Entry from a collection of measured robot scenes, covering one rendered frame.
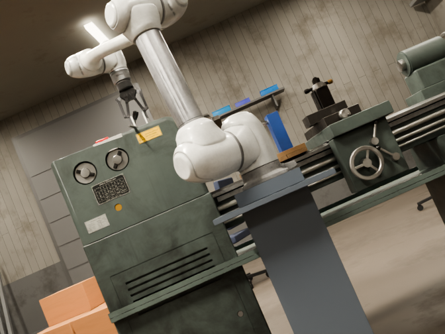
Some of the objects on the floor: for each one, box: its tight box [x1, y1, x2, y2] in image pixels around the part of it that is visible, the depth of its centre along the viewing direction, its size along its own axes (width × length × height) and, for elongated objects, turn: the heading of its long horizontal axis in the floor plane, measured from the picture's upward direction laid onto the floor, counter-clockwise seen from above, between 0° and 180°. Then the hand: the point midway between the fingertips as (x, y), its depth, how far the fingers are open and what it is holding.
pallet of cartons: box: [37, 276, 118, 334], centre depth 498 cm, size 121×92×68 cm
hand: (140, 121), depth 249 cm, fingers open, 5 cm apart
